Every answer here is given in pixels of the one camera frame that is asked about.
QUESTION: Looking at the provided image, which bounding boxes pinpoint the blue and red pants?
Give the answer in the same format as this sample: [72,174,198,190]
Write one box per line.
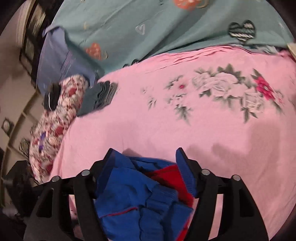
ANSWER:
[94,149,194,240]

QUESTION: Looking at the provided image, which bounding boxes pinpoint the red floral rolled blanket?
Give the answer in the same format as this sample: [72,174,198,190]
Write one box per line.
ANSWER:
[29,75,88,184]

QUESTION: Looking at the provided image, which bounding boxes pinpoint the dark grey pouch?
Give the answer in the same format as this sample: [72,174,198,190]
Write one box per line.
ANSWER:
[43,83,61,111]

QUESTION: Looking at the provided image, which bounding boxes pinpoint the pink floral bed sheet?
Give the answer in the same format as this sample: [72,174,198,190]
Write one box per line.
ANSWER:
[51,46,295,237]

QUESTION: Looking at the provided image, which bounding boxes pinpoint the folded dark green garment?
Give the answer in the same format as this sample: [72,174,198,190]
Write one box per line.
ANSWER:
[77,81,118,117]

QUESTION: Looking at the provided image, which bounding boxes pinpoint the blue plaid pillow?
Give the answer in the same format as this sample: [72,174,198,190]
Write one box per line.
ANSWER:
[37,27,104,95]

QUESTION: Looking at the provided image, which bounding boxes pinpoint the green heart print quilt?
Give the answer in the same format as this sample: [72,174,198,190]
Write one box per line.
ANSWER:
[47,1,293,75]

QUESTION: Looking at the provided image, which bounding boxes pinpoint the cream textured pillow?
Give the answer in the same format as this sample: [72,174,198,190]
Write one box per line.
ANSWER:
[287,43,296,60]

